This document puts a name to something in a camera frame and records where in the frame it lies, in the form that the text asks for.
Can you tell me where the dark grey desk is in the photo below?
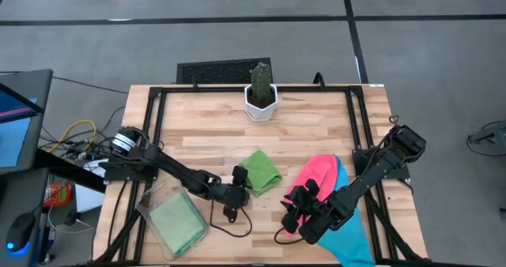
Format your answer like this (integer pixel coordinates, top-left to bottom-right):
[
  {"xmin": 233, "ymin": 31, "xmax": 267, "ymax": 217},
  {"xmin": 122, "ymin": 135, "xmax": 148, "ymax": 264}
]
[{"xmin": 0, "ymin": 167, "xmax": 51, "ymax": 267}]

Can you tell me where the bright green microfiber towel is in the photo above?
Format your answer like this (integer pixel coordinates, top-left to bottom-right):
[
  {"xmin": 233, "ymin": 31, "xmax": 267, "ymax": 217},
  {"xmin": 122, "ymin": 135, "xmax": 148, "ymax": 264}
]
[{"xmin": 239, "ymin": 149, "xmax": 284, "ymax": 198}]

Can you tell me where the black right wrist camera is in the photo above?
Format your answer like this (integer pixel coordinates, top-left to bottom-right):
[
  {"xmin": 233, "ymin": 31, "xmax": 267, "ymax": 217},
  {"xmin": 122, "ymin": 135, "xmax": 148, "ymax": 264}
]
[{"xmin": 280, "ymin": 212, "xmax": 300, "ymax": 235}]

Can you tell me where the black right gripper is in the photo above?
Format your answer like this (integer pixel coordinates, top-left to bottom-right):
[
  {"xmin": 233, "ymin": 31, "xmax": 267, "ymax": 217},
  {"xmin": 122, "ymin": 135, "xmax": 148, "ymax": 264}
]
[{"xmin": 283, "ymin": 178, "xmax": 347, "ymax": 246}]

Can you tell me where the white hexagonal plant pot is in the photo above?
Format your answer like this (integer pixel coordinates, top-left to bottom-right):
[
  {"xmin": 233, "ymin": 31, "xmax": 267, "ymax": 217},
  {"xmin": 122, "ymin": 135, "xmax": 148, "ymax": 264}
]
[{"xmin": 244, "ymin": 83, "xmax": 279, "ymax": 122}]

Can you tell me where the green cactus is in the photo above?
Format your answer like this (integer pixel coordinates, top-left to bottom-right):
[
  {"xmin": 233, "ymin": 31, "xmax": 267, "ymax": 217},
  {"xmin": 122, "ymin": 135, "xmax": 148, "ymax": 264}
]
[{"xmin": 249, "ymin": 61, "xmax": 274, "ymax": 102}]

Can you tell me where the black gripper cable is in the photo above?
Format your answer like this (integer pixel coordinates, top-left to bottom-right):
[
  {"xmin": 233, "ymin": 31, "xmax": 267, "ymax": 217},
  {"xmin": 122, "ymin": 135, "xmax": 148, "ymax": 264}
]
[
  {"xmin": 208, "ymin": 198, "xmax": 255, "ymax": 239},
  {"xmin": 273, "ymin": 226, "xmax": 312, "ymax": 246}
]

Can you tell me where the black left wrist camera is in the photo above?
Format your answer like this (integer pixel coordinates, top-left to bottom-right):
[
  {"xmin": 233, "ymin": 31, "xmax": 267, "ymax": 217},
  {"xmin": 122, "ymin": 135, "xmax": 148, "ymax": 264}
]
[{"xmin": 222, "ymin": 205, "xmax": 240, "ymax": 224}]

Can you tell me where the pink microfiber towel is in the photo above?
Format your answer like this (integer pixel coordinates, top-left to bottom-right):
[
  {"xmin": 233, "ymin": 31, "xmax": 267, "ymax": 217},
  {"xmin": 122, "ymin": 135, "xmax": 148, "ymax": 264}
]
[{"xmin": 283, "ymin": 152, "xmax": 342, "ymax": 237}]

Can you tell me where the yellow cable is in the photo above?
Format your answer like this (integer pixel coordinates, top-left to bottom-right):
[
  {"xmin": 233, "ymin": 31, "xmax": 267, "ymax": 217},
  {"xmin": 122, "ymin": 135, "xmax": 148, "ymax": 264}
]
[{"xmin": 46, "ymin": 118, "xmax": 99, "ymax": 154}]

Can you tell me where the black floor stand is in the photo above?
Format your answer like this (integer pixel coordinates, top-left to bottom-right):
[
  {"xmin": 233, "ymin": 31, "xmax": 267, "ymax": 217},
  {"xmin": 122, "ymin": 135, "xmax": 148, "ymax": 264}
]
[{"xmin": 466, "ymin": 119, "xmax": 506, "ymax": 158}]

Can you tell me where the pale green microfiber towel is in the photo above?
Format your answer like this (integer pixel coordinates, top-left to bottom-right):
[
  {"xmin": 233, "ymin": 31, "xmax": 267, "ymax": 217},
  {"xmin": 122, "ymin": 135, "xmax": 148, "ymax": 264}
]
[{"xmin": 149, "ymin": 191, "xmax": 209, "ymax": 257}]

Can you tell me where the black computer mouse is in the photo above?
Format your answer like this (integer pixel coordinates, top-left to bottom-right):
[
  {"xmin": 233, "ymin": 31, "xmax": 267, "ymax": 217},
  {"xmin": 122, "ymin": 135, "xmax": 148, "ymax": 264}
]
[{"xmin": 4, "ymin": 212, "xmax": 36, "ymax": 256}]

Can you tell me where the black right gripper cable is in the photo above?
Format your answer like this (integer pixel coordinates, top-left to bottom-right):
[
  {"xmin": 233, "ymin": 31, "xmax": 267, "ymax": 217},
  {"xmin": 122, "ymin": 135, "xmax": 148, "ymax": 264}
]
[{"xmin": 273, "ymin": 226, "xmax": 312, "ymax": 246}]

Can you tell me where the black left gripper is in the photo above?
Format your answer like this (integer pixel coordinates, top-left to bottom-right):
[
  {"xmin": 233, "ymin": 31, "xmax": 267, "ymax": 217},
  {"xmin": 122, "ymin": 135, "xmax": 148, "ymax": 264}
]
[{"xmin": 208, "ymin": 165, "xmax": 251, "ymax": 211}]

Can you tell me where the white box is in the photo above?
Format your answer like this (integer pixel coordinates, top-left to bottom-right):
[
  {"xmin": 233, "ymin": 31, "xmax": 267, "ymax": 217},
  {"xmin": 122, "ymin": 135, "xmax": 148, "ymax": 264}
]
[{"xmin": 74, "ymin": 159, "xmax": 107, "ymax": 214}]

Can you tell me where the black perforated floor mat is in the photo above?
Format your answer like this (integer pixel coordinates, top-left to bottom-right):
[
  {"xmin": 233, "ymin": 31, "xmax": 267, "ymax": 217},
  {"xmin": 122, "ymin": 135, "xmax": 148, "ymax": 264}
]
[{"xmin": 176, "ymin": 57, "xmax": 274, "ymax": 85}]

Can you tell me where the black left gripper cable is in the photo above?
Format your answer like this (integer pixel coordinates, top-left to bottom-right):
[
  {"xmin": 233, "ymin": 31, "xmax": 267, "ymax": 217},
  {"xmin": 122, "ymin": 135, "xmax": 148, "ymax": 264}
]
[{"xmin": 208, "ymin": 198, "xmax": 255, "ymax": 239}]

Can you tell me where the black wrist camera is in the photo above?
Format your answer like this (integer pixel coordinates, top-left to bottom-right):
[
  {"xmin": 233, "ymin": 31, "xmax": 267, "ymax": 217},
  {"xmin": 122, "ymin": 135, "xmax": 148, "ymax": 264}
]
[
  {"xmin": 222, "ymin": 205, "xmax": 240, "ymax": 224},
  {"xmin": 280, "ymin": 212, "xmax": 300, "ymax": 235}
]

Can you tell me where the clear plastic bin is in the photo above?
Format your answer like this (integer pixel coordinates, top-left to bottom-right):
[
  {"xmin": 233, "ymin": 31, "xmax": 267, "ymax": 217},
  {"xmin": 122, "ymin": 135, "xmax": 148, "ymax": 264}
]
[{"xmin": 134, "ymin": 175, "xmax": 210, "ymax": 261}]

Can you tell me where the black floor cable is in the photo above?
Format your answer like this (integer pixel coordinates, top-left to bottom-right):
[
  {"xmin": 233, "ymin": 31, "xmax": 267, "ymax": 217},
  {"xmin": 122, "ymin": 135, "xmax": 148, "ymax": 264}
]
[{"xmin": 51, "ymin": 75, "xmax": 130, "ymax": 96}]

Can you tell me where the blue microfiber towel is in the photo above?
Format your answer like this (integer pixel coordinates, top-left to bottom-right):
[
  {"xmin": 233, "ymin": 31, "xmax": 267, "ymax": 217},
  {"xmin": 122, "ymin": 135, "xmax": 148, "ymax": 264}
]
[{"xmin": 315, "ymin": 154, "xmax": 376, "ymax": 267}]

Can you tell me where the orange snack packet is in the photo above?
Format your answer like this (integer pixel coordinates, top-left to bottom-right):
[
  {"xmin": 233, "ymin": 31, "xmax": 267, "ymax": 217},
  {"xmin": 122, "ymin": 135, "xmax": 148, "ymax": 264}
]
[{"xmin": 42, "ymin": 182, "xmax": 74, "ymax": 209}]

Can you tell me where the black aluminium table frame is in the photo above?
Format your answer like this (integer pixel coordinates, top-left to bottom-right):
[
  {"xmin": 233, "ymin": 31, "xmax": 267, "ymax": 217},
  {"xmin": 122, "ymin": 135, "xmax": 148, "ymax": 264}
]
[{"xmin": 89, "ymin": 83, "xmax": 430, "ymax": 267}]

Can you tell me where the black diagonal beam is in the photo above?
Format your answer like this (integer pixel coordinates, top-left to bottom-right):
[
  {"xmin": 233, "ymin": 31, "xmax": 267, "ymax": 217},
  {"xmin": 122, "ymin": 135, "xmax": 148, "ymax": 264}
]
[{"xmin": 32, "ymin": 147, "xmax": 108, "ymax": 194}]

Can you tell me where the computer monitor with blue screen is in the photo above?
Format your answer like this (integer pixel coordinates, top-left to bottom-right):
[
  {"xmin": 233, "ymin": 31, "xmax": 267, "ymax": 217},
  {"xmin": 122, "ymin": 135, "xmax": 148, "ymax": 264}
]
[{"xmin": 0, "ymin": 68, "xmax": 55, "ymax": 176}]

